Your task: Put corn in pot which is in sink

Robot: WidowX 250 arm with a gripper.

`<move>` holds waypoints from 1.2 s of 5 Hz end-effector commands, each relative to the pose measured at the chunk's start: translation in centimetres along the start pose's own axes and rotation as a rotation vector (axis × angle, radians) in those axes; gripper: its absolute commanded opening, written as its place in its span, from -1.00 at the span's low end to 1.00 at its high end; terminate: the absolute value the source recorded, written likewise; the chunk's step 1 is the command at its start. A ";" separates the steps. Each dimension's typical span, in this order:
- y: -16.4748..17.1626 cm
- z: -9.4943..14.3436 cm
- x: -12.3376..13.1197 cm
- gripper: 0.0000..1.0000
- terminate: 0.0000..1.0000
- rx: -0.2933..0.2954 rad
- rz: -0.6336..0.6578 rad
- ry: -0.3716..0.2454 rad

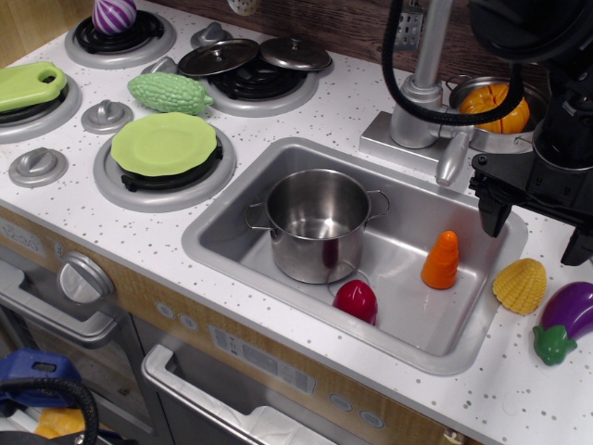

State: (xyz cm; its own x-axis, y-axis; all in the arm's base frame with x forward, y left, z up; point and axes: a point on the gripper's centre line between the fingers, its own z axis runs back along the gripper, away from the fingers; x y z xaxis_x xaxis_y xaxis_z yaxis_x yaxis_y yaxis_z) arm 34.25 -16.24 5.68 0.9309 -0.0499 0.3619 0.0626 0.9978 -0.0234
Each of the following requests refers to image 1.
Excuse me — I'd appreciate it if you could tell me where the black hose lower left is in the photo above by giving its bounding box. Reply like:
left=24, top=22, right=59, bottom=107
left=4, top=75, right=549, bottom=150
left=0, top=375, right=99, bottom=445

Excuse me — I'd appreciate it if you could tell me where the silver oven dial knob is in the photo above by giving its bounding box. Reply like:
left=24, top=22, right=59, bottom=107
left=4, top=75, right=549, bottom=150
left=57, top=251, right=116, bottom=305

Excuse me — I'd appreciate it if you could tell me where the grey toy sink basin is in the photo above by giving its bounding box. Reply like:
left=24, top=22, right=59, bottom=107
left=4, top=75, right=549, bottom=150
left=182, top=137, right=527, bottom=375

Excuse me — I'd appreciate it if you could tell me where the grey hanging grater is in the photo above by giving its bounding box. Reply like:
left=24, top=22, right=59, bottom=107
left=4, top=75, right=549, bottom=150
left=394, top=0, right=424, bottom=51

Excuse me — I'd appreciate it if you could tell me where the grey dishwasher door handle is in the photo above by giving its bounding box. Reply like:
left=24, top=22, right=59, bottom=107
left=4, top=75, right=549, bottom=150
left=142, top=344, right=332, bottom=444

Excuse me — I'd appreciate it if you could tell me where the grey stove knob upper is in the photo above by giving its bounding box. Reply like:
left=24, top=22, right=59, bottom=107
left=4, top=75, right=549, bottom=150
left=142, top=57, right=178, bottom=74

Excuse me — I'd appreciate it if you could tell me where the grey oven door handle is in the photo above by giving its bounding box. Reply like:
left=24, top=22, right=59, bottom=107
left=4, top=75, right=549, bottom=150
left=1, top=261, right=119, bottom=349

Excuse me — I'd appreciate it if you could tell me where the purple toy eggplant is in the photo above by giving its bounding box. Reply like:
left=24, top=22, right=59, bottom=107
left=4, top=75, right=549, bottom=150
left=533, top=282, right=592, bottom=366

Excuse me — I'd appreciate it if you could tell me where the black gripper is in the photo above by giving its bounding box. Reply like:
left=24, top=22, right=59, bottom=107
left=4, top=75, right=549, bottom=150
left=470, top=92, right=593, bottom=266

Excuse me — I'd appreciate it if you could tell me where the blue clamp tool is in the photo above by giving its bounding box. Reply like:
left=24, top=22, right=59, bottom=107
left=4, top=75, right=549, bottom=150
left=1, top=348, right=82, bottom=410

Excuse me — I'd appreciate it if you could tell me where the stainless steel pot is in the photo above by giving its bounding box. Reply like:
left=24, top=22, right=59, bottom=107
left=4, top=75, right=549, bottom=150
left=245, top=169, right=391, bottom=285

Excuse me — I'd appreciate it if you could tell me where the small steel pan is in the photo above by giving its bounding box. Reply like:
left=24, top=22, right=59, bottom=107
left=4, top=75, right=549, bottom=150
left=446, top=75, right=548, bottom=154

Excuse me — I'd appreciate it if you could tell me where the grey stove knob middle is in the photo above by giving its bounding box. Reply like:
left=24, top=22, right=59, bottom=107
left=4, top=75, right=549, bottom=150
left=81, top=99, right=134, bottom=134

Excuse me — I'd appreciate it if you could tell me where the yellow toy corn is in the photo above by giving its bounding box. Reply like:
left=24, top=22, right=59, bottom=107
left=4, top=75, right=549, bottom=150
left=492, top=258, right=548, bottom=315

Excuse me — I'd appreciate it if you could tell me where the hanging slotted spoon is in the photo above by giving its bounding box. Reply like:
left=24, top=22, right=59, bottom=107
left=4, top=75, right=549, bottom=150
left=227, top=0, right=261, bottom=17

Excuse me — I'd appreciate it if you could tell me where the front left stove burner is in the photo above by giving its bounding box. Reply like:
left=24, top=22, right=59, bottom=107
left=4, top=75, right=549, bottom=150
left=1, top=75, right=82, bottom=145

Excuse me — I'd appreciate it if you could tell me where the green toy plate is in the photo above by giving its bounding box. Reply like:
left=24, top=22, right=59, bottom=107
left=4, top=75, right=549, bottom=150
left=110, top=112, right=217, bottom=177

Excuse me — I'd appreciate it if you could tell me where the green toy cutting board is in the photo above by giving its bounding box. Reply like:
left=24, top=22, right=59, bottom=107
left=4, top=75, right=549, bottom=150
left=1, top=61, right=67, bottom=112

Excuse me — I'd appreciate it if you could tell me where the orange toy pumpkin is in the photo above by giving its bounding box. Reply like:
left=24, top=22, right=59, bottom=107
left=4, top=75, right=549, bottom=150
left=460, top=83, right=531, bottom=134

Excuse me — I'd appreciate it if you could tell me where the orange toy carrot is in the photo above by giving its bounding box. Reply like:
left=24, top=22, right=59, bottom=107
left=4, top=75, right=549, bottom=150
left=421, top=230, right=460, bottom=289

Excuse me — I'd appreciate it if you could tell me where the back left stove burner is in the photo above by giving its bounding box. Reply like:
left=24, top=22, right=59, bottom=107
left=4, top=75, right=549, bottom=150
left=65, top=10, right=176, bottom=70

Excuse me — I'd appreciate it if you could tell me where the steel pot lid left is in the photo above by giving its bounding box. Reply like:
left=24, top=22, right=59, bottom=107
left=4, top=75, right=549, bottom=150
left=177, top=39, right=259, bottom=78

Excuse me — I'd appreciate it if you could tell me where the grey stove knob back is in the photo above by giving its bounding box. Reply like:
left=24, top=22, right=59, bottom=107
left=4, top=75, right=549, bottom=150
left=190, top=21, right=233, bottom=48

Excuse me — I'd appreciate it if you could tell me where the steel pot lid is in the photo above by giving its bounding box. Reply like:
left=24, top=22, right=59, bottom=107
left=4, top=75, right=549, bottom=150
left=259, top=37, right=333, bottom=71
left=177, top=39, right=259, bottom=78

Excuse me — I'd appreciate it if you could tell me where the grey stove knob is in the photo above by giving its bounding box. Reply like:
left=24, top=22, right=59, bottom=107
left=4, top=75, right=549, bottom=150
left=190, top=21, right=233, bottom=48
left=142, top=57, right=178, bottom=74
left=81, top=99, right=134, bottom=134
left=8, top=147, right=69, bottom=188

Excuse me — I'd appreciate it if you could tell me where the grey stove knob front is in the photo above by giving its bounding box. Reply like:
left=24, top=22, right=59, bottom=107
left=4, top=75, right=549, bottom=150
left=8, top=147, right=69, bottom=188

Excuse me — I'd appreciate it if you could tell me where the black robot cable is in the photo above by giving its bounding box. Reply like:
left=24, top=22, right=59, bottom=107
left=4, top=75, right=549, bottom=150
left=381, top=0, right=525, bottom=127

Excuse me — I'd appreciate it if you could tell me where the front right stove burner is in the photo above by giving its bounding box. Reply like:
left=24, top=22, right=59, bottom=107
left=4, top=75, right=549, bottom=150
left=93, top=128, right=236, bottom=213

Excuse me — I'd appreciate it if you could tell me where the red toy pepper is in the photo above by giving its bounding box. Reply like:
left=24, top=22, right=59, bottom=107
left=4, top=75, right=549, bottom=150
left=333, top=279, right=378, bottom=325

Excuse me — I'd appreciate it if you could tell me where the silver toy faucet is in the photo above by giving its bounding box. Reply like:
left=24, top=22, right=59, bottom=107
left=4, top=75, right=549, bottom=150
left=359, top=1, right=473, bottom=187

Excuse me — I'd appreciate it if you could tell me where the purple striped toy ball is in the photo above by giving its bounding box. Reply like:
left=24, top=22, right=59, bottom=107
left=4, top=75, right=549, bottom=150
left=92, top=0, right=137, bottom=35

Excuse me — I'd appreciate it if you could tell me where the steel pot lid right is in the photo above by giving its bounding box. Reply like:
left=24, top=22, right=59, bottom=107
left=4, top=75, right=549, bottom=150
left=259, top=37, right=333, bottom=71

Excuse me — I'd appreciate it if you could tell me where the green toy bitter gourd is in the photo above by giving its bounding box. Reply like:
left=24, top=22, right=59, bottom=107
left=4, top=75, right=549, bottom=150
left=127, top=72, right=214, bottom=115

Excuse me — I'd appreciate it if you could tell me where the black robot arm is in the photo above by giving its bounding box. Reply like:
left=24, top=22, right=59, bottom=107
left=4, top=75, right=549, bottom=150
left=470, top=1, right=592, bottom=266

